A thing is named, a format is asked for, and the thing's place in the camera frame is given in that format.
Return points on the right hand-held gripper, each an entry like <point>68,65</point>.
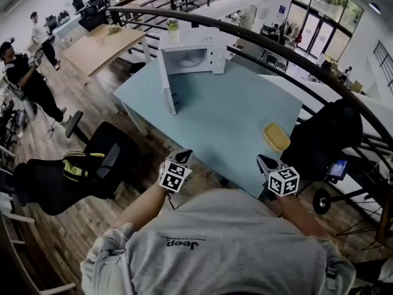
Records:
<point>284,183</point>

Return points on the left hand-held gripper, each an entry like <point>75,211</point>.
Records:
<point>175,177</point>

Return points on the yellow bowl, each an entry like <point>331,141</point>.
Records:
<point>276,137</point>

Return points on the white microwave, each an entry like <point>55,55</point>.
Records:
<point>196,43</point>

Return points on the person's left forearm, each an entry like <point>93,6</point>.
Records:
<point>141,207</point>

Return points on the person's right forearm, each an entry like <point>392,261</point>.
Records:
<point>298,217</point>

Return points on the light blue table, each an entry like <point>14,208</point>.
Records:
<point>221,109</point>

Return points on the bicycle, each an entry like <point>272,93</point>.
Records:
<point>322,201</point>

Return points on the black phone with lit screen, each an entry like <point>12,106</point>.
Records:
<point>337,168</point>

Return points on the black stool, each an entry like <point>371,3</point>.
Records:
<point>137,67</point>

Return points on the person's grey t-shirt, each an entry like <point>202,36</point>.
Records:
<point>221,257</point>

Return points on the yellow-green reflective vest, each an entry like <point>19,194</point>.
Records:
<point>73,167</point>

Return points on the clear bottle with green lid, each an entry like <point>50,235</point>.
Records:
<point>173,32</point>

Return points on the black curved metal railing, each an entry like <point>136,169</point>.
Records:
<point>261,37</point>

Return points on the light wooden table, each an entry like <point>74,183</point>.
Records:
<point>98,51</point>

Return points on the dried flower sprig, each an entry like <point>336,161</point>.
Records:
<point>113,29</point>

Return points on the glass entrance doors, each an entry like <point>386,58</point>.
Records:
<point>325,26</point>

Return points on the white table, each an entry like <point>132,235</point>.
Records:
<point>69,26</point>

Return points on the black helmet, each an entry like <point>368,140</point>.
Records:
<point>63,16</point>

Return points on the round ceiling lamp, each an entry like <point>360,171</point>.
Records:
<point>375,8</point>

